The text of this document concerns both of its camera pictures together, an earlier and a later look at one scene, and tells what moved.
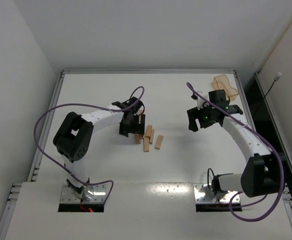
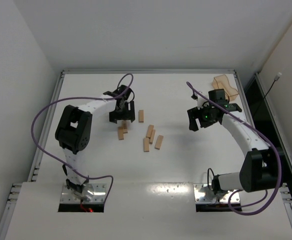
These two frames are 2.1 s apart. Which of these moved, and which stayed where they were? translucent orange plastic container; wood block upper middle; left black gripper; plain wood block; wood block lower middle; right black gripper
Moved: left black gripper; plain wood block
Stayed: wood block upper middle; right black gripper; wood block lower middle; translucent orange plastic container
